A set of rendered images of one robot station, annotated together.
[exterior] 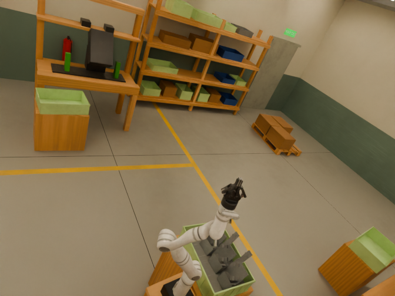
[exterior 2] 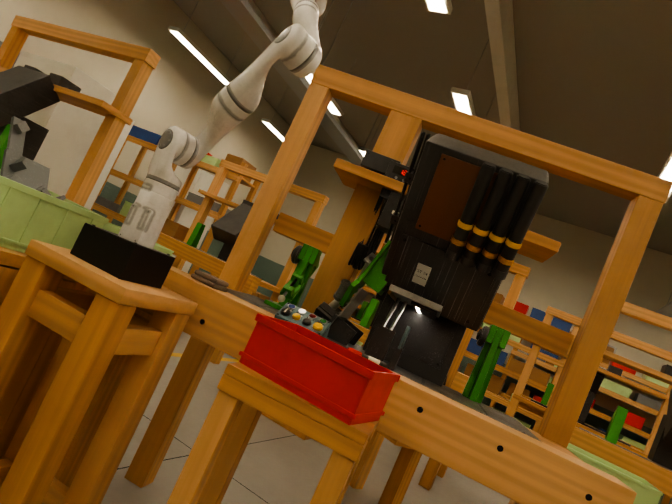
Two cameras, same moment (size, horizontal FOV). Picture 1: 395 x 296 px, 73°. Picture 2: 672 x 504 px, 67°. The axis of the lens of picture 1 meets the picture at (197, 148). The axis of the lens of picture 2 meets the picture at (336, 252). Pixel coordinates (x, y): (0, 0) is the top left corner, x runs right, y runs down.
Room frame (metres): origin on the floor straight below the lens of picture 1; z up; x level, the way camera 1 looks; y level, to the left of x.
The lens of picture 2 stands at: (1.23, 1.17, 1.02)
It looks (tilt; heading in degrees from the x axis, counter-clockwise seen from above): 5 degrees up; 246
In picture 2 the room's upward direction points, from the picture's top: 24 degrees clockwise
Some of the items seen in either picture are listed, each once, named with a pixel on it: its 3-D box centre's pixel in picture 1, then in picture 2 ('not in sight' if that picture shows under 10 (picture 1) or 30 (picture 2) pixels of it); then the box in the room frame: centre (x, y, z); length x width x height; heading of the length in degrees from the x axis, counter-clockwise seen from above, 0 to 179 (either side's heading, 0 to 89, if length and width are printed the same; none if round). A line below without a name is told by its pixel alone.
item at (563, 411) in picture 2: not in sight; (425, 247); (0.09, -0.55, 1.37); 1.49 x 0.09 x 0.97; 142
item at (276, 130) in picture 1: (278, 134); not in sight; (6.52, -1.77, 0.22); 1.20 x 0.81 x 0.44; 35
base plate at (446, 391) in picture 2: not in sight; (369, 357); (0.28, -0.32, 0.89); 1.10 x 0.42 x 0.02; 142
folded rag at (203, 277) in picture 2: not in sight; (210, 280); (0.86, -0.42, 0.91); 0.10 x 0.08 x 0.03; 129
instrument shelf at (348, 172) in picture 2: not in sight; (440, 210); (0.12, -0.52, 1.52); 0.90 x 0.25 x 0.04; 142
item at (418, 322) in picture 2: not in sight; (420, 323); (0.11, -0.36, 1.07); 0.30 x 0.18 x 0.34; 142
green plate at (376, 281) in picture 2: not in sight; (380, 271); (0.37, -0.31, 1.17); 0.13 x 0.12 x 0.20; 142
